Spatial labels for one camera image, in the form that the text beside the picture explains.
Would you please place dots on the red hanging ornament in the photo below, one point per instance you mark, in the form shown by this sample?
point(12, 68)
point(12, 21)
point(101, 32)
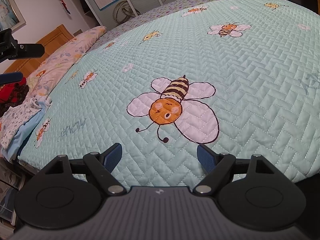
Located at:
point(65, 5)

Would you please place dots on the patterned bed sheet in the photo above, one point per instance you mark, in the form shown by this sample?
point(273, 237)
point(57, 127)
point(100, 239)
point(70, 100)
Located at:
point(175, 7)

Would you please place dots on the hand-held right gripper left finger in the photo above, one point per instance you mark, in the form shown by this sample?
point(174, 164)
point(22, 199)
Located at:
point(112, 158)

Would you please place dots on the framed picture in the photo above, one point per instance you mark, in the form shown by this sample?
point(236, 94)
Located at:
point(10, 10)

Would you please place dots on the red cloth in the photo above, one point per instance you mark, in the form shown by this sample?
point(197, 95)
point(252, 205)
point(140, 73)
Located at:
point(11, 92)

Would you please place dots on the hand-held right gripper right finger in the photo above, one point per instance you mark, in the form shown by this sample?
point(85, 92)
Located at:
point(206, 159)

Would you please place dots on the light blue folded cloth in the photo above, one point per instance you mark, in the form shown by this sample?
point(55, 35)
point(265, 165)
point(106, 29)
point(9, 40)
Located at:
point(30, 132)

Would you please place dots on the white sliding-door wardrobe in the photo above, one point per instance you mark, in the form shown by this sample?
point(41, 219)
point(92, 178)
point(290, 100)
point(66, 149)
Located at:
point(150, 5)

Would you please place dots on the floral pillow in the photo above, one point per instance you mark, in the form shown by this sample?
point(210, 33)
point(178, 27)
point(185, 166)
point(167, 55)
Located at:
point(65, 52)

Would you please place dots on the white printed long-sleeve shirt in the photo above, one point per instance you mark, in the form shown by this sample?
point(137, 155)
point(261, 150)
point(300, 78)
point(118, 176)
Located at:
point(17, 120)

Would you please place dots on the mint quilted bee bedspread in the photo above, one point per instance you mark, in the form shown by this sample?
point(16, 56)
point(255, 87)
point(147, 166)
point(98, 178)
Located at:
point(250, 80)

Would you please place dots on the wooden headboard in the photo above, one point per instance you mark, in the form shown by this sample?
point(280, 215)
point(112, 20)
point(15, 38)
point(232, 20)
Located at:
point(52, 38)

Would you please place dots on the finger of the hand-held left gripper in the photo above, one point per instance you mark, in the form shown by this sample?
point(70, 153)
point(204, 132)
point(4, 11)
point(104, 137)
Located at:
point(25, 50)
point(11, 78)

